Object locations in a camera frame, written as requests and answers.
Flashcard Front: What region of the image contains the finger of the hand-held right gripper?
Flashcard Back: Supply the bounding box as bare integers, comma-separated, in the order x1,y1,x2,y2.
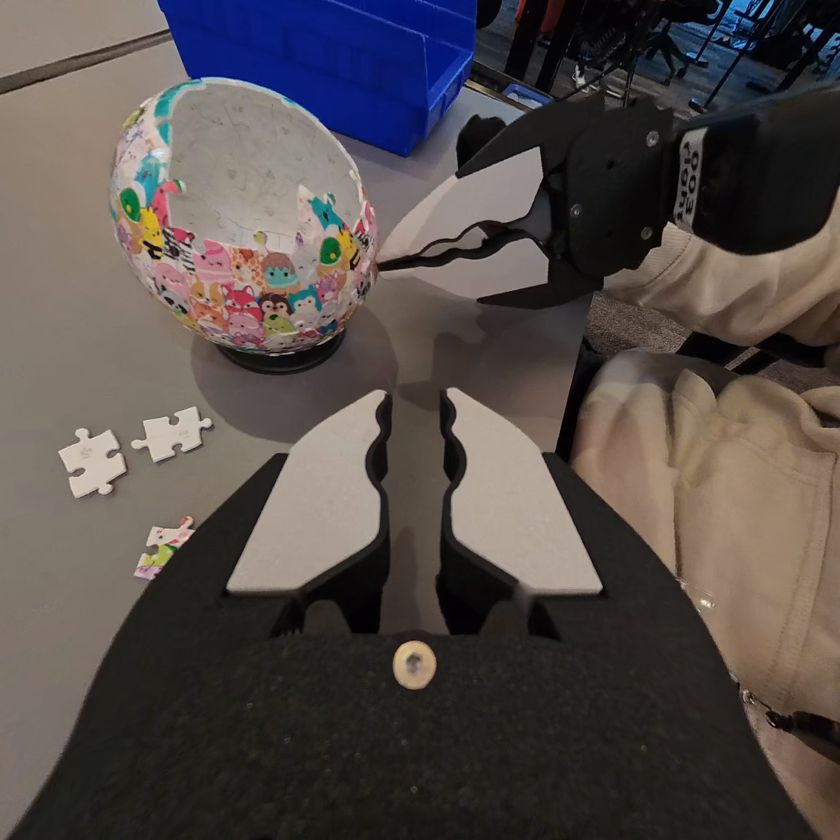
379,231,551,303
379,146,544,265

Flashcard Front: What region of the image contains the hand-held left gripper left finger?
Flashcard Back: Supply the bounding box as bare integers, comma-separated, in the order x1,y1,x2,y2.
226,390,392,634

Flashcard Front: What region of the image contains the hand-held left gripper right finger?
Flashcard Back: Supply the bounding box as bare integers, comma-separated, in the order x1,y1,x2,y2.
436,387,604,636

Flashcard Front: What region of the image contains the colourful puzzle ball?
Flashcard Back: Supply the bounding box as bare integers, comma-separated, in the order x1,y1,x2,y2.
109,77,380,356

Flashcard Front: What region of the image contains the colourful puzzle piece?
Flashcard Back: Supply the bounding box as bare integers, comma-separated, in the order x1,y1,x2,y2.
133,515,196,581

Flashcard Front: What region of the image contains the black ball stand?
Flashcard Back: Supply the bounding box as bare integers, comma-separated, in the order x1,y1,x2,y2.
217,327,347,376

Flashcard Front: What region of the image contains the white puzzle piece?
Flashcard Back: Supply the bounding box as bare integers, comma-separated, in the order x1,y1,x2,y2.
130,406,215,465
57,427,128,500

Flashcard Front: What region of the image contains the blue plastic bin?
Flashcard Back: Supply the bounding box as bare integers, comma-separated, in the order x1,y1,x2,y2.
156,0,478,158

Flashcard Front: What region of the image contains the person's cream sweatshirt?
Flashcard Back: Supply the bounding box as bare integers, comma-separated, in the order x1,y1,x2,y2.
570,348,840,840

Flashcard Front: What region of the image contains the black lanyard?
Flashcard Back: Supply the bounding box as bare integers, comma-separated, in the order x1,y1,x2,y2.
738,682,840,756

